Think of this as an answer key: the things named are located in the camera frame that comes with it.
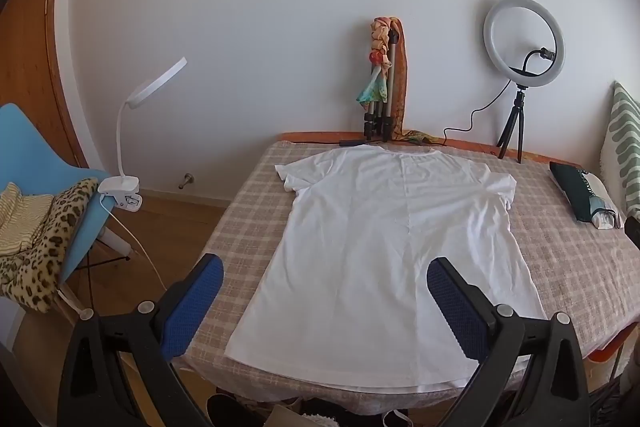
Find white t-shirt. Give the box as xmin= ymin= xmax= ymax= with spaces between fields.
xmin=224 ymin=145 xmax=544 ymax=389

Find leopard print cloth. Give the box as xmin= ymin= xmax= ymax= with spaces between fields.
xmin=1 ymin=178 xmax=98 ymax=313

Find folded dark green garment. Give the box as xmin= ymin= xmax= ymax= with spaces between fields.
xmin=549 ymin=161 xmax=624 ymax=230

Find yellow striped cloth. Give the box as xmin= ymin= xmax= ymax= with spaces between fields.
xmin=0 ymin=182 xmax=53 ymax=256

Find white clip desk lamp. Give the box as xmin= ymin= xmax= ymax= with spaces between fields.
xmin=98 ymin=56 xmax=188 ymax=212

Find metal door stopper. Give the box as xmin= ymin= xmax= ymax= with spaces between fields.
xmin=178 ymin=173 xmax=195 ymax=191

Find green white patterned cushion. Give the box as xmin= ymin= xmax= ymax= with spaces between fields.
xmin=600 ymin=81 xmax=640 ymax=221

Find blue chair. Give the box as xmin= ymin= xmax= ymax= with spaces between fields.
xmin=1 ymin=103 xmax=118 ymax=308

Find black mini tripod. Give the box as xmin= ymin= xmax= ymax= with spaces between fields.
xmin=497 ymin=84 xmax=526 ymax=164

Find colourful orange scarf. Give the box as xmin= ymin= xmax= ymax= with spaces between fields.
xmin=357 ymin=17 xmax=444 ymax=145

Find white lamp cable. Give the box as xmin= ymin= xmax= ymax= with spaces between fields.
xmin=98 ymin=196 xmax=170 ymax=293

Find black ring light cable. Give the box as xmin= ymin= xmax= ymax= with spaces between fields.
xmin=339 ymin=78 xmax=516 ymax=148

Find white ring light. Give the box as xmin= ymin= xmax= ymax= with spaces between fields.
xmin=483 ymin=0 xmax=566 ymax=88

